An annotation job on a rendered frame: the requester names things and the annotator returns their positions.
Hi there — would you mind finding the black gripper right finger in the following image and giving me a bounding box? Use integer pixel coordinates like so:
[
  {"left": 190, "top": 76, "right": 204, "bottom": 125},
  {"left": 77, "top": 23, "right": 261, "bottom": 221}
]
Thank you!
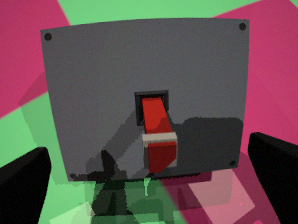
[{"left": 247, "top": 132, "right": 298, "bottom": 224}]

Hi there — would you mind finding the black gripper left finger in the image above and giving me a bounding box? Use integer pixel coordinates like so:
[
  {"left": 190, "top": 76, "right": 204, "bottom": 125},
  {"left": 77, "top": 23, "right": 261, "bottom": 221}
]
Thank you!
[{"left": 0, "top": 147, "right": 52, "bottom": 224}]

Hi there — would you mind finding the grey panel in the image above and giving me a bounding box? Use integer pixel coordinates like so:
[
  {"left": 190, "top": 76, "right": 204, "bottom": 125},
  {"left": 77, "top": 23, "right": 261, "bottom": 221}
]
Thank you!
[{"left": 40, "top": 18, "right": 250, "bottom": 183}]

